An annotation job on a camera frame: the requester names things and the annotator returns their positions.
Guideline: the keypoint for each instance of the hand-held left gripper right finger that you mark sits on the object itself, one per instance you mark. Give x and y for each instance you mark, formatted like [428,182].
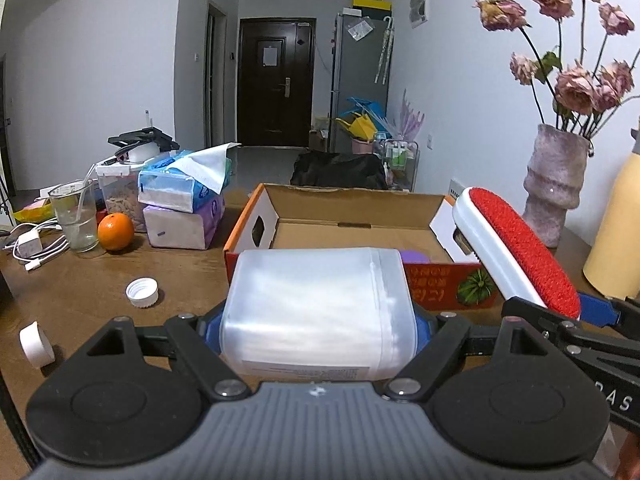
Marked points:
[424,332]

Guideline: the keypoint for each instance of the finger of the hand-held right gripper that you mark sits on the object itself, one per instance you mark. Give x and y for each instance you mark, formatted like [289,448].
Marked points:
[597,310]
[550,325]

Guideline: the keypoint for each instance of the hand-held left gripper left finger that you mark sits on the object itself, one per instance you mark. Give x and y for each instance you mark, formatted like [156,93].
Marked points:
[212,332]

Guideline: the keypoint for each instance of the red and white lint brush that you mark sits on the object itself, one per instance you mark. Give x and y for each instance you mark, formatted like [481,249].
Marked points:
[520,240]

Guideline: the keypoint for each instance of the translucent plastic bottle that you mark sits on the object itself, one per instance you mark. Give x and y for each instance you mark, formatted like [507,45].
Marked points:
[310,310]

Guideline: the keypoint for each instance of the orange cardboard box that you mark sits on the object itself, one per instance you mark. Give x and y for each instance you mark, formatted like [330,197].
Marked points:
[350,215]

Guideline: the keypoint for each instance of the white tape roll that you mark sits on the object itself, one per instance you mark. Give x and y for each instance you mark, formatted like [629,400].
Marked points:
[36,344]

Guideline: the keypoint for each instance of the white bottle cap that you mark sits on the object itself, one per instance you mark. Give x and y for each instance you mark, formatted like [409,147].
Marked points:
[142,292]

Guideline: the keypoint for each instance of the yellow thermos jug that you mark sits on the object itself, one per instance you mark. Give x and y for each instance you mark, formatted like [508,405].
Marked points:
[617,230]

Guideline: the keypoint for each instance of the purple tissue pack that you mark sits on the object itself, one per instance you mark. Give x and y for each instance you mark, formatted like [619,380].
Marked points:
[180,227]

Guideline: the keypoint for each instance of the pink textured vase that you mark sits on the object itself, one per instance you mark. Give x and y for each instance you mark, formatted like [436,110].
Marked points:
[552,185]

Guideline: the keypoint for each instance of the orange fruit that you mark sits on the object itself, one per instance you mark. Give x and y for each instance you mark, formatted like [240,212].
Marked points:
[116,232]

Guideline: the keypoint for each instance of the white power strip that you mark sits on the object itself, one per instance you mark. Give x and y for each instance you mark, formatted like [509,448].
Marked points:
[457,187]

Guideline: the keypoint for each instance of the blue tissue pack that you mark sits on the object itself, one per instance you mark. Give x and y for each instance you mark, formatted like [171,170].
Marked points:
[170,187]

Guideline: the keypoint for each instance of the clear food container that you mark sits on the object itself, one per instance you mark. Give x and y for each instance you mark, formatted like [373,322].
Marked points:
[120,200]

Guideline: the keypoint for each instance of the metal trolley with bottles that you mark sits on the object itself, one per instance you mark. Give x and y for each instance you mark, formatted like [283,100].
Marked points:
[400,160]

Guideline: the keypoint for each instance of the clear glass cup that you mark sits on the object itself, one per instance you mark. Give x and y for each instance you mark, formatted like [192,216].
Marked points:
[75,225]

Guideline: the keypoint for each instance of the black bag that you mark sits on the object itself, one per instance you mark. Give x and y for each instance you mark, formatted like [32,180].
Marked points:
[340,170]

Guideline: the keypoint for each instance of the white round bowl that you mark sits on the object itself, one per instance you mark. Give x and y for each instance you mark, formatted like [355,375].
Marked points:
[142,152]

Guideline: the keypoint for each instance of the pink bucket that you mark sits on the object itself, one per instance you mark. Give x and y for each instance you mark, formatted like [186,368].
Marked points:
[362,146]

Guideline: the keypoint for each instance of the white charger adapter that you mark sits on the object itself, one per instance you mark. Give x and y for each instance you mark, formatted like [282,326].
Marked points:
[29,246]

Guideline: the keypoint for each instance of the black plastic gadget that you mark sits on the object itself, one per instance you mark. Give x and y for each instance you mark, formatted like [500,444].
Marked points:
[150,136]

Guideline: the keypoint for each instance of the small white box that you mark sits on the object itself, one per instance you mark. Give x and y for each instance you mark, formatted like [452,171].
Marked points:
[52,190]

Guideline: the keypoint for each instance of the yellow bag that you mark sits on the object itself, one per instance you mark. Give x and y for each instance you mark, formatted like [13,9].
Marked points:
[357,127]

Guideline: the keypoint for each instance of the yellow packet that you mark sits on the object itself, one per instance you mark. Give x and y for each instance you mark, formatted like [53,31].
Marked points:
[32,212]

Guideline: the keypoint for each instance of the small brown carton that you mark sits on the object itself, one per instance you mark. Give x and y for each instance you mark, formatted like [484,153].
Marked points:
[317,141]

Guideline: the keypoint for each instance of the dried pink roses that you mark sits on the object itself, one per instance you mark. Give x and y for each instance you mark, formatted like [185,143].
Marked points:
[575,87]

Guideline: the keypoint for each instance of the blue folding rack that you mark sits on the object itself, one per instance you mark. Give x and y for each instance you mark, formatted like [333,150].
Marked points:
[367,107]

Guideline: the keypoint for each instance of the dark brown door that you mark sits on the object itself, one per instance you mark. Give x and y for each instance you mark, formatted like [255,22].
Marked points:
[275,105]

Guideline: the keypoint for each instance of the grey refrigerator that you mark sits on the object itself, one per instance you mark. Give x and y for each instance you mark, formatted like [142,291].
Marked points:
[357,75]

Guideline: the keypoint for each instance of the white paper notice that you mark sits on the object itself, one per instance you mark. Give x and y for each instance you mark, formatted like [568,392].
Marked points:
[269,56]

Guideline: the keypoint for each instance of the white folded umbrella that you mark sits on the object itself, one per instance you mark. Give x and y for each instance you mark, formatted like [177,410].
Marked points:
[384,50]

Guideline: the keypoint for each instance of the white electrical panel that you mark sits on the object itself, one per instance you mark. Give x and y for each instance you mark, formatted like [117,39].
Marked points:
[419,5]

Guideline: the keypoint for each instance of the yellow box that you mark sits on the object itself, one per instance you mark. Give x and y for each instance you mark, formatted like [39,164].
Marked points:
[372,3]

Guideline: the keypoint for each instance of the purple flower wall sticker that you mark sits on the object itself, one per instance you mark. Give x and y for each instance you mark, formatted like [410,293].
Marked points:
[409,117]

